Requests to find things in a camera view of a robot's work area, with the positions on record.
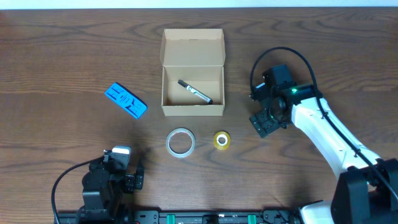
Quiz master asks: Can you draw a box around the small yellow tape roll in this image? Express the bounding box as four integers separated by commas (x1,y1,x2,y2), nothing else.
213,131,231,151

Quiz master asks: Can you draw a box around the blue plastic tape dispenser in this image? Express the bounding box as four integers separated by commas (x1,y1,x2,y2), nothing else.
104,82,147,119

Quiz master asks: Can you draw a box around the black white marker pen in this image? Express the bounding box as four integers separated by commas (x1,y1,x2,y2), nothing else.
178,80,213,105

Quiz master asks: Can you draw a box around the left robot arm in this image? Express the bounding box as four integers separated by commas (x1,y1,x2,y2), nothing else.
75,155,144,223

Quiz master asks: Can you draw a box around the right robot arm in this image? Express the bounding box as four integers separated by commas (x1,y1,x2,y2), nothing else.
249,81,397,223

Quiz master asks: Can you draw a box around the large clear tape roll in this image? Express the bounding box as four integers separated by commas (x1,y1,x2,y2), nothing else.
165,128,196,159

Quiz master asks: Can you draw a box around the open cardboard box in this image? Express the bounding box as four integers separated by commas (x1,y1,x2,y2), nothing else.
160,29,226,116

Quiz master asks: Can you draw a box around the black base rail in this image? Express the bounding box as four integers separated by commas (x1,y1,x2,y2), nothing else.
58,209,303,224

